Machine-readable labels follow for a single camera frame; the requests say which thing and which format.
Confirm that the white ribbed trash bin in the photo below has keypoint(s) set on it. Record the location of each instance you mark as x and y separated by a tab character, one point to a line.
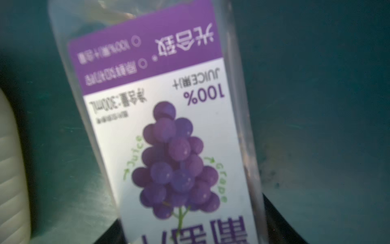
15	209

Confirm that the grape juice bottle purple label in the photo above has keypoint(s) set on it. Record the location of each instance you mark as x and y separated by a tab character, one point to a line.
160	88

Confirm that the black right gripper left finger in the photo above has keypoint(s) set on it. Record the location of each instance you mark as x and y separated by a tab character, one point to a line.
113	235

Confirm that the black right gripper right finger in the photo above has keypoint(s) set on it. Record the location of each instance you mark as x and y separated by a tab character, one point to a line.
279	230

